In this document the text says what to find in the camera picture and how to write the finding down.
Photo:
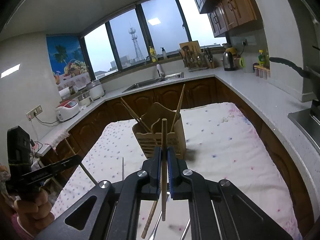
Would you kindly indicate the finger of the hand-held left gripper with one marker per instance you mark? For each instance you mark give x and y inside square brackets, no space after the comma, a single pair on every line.
[50,170]

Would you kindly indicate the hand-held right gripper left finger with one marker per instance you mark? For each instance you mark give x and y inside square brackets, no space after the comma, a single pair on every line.
[158,170]

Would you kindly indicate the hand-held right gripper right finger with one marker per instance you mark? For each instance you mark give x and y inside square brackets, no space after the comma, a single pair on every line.
[170,170]

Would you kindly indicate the wooden utensil holder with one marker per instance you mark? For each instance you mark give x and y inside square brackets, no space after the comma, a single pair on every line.
[177,140]

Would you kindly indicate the person's left forearm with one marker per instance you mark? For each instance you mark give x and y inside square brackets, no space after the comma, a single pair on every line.
[21,230]

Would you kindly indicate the person's left hand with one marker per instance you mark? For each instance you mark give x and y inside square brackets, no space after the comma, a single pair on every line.
[35,210]

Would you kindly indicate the white lace cloth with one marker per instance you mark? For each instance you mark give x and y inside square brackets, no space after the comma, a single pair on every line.
[56,138]

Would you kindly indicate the metal chopstick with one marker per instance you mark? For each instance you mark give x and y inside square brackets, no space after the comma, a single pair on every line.
[122,167]
[153,231]
[185,230]

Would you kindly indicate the white floral tablecloth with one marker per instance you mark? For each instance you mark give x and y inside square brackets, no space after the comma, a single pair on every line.
[225,155]

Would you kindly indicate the white rice cooker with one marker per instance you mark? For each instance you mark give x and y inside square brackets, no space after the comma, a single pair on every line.
[67,111]

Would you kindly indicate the paper towel roll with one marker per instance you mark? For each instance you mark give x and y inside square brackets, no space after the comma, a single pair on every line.
[65,93]

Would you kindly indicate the kitchen counter with wooden cabinets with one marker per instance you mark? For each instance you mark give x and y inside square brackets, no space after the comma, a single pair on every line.
[170,95]

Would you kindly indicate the small white pot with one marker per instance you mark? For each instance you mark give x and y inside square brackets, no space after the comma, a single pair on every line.
[85,100]

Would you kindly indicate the steel sink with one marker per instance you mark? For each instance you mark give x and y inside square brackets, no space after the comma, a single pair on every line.
[152,82]

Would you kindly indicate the white steamer pot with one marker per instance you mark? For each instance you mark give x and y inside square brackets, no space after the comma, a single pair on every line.
[95,91]

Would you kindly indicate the steel faucet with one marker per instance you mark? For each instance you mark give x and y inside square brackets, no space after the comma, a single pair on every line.
[159,70]

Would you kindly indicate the utensil drying rack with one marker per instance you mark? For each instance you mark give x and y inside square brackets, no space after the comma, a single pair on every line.
[197,63]

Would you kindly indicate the white soap dispenser bottle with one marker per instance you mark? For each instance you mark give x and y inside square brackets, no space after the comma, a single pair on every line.
[163,53]

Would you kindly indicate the yellow detergent bottle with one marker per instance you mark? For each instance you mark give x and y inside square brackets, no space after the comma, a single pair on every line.
[152,53]

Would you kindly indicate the knife block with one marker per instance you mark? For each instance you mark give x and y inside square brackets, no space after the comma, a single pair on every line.
[209,58]

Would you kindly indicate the steel electric kettle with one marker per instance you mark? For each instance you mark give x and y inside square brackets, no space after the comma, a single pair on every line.
[229,61]

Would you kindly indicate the wooden cutting board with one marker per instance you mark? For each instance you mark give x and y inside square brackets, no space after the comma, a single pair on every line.
[193,45]

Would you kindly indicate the green cup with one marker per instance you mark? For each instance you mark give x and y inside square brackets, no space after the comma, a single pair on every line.
[242,63]

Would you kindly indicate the kitchen window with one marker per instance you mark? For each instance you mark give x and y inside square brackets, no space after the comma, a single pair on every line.
[125,42]

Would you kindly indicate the row of seasoning jars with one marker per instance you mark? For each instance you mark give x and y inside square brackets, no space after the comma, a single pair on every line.
[262,72]

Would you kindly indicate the yellow plastic jug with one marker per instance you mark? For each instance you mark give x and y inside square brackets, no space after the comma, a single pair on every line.
[232,50]

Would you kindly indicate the gas stove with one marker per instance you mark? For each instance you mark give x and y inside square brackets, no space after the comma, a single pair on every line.
[305,122]

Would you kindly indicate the yellow green oil bottle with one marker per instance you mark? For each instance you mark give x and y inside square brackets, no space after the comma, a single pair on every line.
[262,59]

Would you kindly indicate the black wok with lid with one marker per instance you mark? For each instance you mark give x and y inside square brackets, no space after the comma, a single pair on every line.
[287,63]

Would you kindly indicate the range hood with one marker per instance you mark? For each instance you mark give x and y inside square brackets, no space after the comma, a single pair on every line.
[307,10]

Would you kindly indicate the wall socket strip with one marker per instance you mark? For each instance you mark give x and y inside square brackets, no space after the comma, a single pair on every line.
[34,113]

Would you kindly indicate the fruit beach wall poster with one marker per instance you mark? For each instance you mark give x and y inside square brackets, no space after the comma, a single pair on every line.
[67,55]

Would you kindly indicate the white wall outlet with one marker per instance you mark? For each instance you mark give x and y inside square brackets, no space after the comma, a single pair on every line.
[244,42]

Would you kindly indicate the wooden wall cabinets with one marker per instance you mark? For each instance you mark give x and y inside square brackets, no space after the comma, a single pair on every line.
[237,7]

